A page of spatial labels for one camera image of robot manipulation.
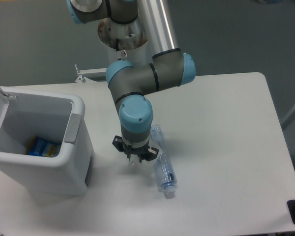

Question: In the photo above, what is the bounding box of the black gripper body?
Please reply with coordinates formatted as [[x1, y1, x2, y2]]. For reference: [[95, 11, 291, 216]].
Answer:
[[122, 140, 149, 158]]

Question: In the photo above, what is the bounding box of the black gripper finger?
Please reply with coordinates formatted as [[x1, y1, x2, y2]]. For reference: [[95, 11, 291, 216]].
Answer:
[[137, 146, 159, 163], [112, 136, 132, 159]]

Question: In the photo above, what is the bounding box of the clear plastic bottle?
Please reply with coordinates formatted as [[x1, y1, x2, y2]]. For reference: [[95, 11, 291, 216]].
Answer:
[[150, 124, 177, 199]]

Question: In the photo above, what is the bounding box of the white paper wrapper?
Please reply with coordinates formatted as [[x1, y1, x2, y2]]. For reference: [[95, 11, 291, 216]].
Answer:
[[129, 146, 163, 169]]

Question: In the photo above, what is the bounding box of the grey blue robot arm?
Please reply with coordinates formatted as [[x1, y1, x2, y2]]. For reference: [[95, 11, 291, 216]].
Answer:
[[67, 0, 196, 162]]

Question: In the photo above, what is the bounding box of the white open trash can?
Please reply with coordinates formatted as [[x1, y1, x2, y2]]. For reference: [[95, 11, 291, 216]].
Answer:
[[0, 86, 93, 195]]

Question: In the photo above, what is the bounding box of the blue yellow package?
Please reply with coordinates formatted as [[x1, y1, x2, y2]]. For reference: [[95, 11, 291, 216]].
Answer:
[[26, 137, 61, 158]]

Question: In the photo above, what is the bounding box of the white pedestal base frame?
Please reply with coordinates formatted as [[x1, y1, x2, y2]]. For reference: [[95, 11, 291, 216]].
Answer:
[[75, 64, 106, 83]]

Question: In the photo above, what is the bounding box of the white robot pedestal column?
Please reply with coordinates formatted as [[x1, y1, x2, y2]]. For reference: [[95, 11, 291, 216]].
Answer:
[[97, 15, 151, 67]]

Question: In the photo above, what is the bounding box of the black cable on pedestal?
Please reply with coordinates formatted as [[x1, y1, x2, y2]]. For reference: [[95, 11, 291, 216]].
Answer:
[[115, 38, 125, 68]]

